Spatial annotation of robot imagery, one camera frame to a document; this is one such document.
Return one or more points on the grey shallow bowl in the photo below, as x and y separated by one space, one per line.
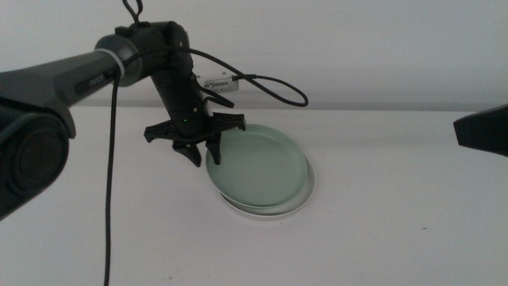
270 217

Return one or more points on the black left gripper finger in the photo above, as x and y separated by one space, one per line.
215 153
190 153

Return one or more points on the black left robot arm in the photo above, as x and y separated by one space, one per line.
47 83

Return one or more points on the pale green shallow bowl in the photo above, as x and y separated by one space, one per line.
258 171

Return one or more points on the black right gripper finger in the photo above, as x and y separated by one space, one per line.
486 131

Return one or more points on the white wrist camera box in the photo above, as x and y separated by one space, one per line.
220 84

